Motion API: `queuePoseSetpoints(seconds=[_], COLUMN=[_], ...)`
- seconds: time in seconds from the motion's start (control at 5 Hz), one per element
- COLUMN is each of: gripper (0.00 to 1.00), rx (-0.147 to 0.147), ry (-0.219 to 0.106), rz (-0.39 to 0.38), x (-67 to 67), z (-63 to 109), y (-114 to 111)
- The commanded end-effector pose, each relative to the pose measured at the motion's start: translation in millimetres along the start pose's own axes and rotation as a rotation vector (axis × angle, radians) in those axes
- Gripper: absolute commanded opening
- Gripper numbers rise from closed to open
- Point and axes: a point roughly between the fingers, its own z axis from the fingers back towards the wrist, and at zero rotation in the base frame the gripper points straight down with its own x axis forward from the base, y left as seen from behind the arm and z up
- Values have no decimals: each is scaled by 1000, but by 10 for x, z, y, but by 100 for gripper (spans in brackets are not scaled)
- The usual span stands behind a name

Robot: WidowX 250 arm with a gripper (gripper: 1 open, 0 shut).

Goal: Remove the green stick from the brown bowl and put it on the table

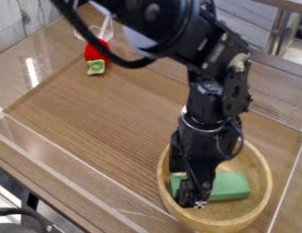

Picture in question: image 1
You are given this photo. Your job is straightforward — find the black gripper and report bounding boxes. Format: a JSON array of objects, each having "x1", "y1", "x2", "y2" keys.
[{"x1": 169, "y1": 116, "x2": 245, "y2": 210}]

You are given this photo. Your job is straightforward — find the green rectangular block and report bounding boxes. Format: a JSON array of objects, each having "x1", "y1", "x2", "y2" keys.
[{"x1": 170, "y1": 172, "x2": 252, "y2": 202}]

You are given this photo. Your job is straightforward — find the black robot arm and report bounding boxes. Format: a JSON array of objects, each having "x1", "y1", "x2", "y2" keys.
[{"x1": 50, "y1": 0, "x2": 253, "y2": 208}]

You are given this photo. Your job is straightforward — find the brown wooden bowl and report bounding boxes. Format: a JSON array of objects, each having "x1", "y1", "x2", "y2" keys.
[{"x1": 158, "y1": 141, "x2": 273, "y2": 233}]

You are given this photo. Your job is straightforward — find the red strawberry toy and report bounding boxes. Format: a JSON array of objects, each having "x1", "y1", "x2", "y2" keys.
[{"x1": 85, "y1": 44, "x2": 110, "y2": 76}]

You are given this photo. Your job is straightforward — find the black cable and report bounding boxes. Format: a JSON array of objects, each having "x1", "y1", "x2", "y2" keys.
[{"x1": 0, "y1": 208, "x2": 49, "y2": 233}]

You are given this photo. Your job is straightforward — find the clear acrylic tray wall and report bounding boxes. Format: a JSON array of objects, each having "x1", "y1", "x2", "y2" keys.
[{"x1": 0, "y1": 107, "x2": 194, "y2": 233}]

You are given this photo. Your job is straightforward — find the clear acrylic corner bracket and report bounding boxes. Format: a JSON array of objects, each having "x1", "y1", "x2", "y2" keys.
[{"x1": 89, "y1": 16, "x2": 114, "y2": 42}]

